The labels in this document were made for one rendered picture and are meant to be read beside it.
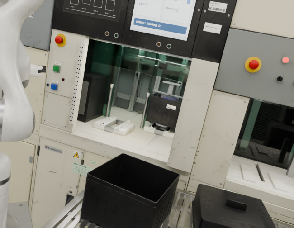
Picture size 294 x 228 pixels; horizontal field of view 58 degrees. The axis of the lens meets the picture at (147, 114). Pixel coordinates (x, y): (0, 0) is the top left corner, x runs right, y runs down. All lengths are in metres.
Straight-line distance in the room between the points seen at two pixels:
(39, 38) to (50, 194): 0.90
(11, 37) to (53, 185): 1.08
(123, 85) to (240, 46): 1.29
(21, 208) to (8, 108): 0.44
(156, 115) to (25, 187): 0.93
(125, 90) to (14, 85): 1.61
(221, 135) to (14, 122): 0.90
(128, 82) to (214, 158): 1.21
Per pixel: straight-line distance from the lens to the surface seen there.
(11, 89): 0.79
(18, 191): 1.88
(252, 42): 1.27
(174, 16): 1.30
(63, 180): 1.66
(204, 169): 1.36
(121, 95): 2.31
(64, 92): 1.52
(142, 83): 2.26
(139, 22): 1.34
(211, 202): 1.15
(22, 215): 1.07
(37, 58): 1.59
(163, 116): 1.75
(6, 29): 0.81
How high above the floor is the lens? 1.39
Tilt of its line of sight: 13 degrees down
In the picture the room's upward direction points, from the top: 12 degrees clockwise
